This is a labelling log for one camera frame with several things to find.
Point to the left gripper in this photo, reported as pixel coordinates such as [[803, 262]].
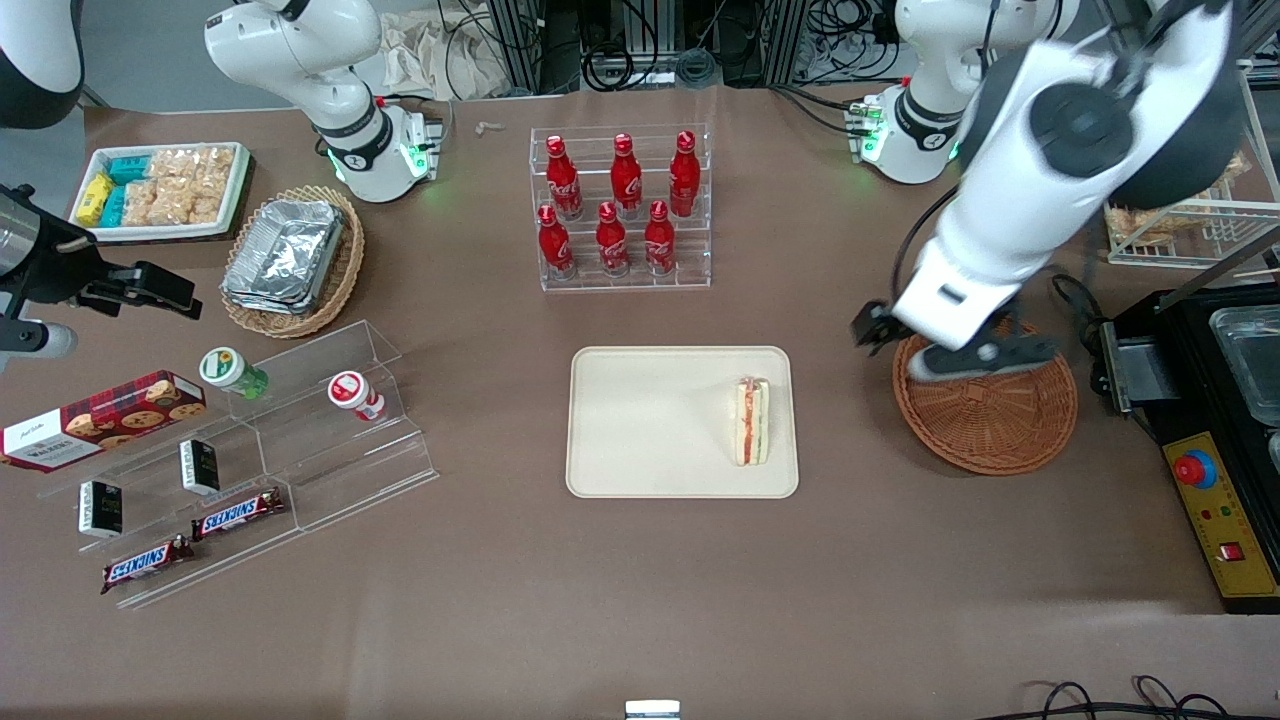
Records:
[[872, 328]]

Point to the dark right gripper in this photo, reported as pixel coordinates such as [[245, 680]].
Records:
[[52, 277]]

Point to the triangular sandwich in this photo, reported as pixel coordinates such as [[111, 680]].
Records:
[[752, 425]]

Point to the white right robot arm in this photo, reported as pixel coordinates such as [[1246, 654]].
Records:
[[330, 90]]

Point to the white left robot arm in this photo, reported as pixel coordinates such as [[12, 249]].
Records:
[[1000, 220]]

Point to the white snack tray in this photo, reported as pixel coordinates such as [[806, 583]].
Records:
[[160, 233]]

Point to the round brown wicker basket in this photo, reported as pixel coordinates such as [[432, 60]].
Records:
[[1000, 430]]

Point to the oval tan wicker basket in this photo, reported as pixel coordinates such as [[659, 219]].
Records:
[[345, 270]]

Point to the beige rectangular tray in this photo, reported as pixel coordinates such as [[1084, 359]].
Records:
[[650, 420]]

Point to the clear rice cracker bag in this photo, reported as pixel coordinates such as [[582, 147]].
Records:
[[215, 163], [140, 203], [172, 165], [172, 205], [208, 202]]

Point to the teal snack packet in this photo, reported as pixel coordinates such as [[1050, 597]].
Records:
[[113, 207], [128, 170]]

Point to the green capped small bottle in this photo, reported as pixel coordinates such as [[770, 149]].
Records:
[[225, 367]]

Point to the yellow snack packet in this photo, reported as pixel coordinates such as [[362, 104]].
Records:
[[93, 198]]

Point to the aluminium foil container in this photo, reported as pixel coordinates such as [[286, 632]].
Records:
[[285, 250]]

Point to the red tartan cookie box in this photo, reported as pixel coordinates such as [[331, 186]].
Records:
[[100, 420]]

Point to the small black box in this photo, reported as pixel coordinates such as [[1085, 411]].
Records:
[[200, 467], [101, 510]]

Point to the red white yoghurt bottle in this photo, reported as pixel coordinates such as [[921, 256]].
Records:
[[350, 390]]

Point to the Snickers chocolate bar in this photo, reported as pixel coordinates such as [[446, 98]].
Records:
[[238, 514], [148, 564]]

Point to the clear acrylic bottle rack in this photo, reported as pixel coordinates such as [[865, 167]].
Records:
[[690, 270]]

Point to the clear acrylic stepped display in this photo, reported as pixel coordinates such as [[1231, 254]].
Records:
[[340, 470]]

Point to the red cola bottle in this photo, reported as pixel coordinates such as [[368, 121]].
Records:
[[563, 185], [684, 180], [626, 180], [659, 243], [612, 245], [555, 248]]

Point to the red emergency stop button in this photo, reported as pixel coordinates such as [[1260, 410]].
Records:
[[1195, 468]]

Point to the grey metal bar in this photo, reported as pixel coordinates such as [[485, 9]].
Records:
[[1220, 272]]

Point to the glass pan in machine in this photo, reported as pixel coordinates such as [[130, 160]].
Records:
[[1250, 360]]

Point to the black machine with yellow panel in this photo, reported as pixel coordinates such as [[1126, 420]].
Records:
[[1200, 520]]

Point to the beige cloth bag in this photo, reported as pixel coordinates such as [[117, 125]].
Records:
[[440, 60]]

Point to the small clear plastic piece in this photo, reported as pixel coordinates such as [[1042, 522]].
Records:
[[490, 128]]

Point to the small silver object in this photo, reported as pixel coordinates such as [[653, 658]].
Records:
[[652, 711]]

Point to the grey metal bracket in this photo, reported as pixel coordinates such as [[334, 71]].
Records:
[[1145, 370]]

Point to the red rocker switch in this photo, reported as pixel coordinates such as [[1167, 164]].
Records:
[[1231, 552]]

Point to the aluminium frame rack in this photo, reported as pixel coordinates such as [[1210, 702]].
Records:
[[520, 40]]

